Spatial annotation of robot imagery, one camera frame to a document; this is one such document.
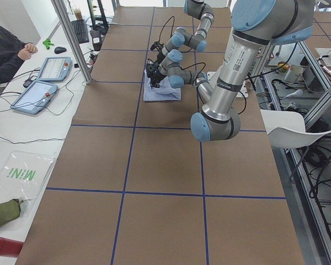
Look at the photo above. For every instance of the far blue teach pendant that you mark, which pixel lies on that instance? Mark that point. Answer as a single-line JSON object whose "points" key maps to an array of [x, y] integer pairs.
{"points": [[55, 69]]}

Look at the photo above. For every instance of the person in black jacket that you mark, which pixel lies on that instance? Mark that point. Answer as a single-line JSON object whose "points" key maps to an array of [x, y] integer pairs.
{"points": [[13, 53]]}

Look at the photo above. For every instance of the green plastic clamp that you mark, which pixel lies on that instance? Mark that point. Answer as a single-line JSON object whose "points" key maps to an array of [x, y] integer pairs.
{"points": [[48, 43]]}

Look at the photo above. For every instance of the black keyboard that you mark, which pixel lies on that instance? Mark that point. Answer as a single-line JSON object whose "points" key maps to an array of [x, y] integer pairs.
{"points": [[81, 31]]}

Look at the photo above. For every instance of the near blue teach pendant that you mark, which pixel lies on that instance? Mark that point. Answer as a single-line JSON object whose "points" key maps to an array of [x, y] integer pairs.
{"points": [[35, 98]]}

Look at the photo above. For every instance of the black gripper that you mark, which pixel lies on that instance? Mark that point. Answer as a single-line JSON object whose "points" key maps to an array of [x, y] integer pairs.
{"points": [[160, 49], [155, 77]]}

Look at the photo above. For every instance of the blue teach pendant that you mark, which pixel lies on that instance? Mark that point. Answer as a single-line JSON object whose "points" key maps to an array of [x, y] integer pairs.
{"points": [[35, 98], [55, 69]]}

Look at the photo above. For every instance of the white camera stand pedestal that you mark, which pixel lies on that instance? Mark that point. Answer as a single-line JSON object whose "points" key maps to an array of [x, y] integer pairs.
{"points": [[212, 77]]}

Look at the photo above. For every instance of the person's hand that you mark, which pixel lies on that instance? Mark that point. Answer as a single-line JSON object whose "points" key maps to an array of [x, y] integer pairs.
{"points": [[29, 51]]}

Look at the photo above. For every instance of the red cylinder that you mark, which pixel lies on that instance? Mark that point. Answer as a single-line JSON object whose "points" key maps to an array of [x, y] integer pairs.
{"points": [[10, 248]]}

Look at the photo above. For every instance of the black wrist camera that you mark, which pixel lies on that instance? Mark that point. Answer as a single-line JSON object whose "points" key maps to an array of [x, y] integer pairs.
{"points": [[157, 46]]}

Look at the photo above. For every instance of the light blue striped shirt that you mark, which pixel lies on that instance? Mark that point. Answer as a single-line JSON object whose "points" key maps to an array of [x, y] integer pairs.
{"points": [[164, 93]]}

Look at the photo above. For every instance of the aluminium frame post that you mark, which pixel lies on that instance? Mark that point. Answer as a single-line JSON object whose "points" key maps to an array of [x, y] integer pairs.
{"points": [[64, 19]]}

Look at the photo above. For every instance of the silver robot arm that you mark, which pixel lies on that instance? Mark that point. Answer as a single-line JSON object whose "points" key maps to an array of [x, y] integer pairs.
{"points": [[255, 24], [181, 37]]}

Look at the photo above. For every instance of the white MINI plastic bag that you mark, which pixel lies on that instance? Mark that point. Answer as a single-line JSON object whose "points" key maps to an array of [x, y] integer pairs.
{"points": [[23, 176]]}

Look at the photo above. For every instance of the black computer mouse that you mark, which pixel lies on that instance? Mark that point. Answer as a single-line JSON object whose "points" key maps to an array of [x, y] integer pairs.
{"points": [[59, 50]]}

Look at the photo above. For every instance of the olive green pouch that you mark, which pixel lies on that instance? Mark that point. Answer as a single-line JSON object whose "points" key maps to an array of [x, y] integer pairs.
{"points": [[10, 211]]}

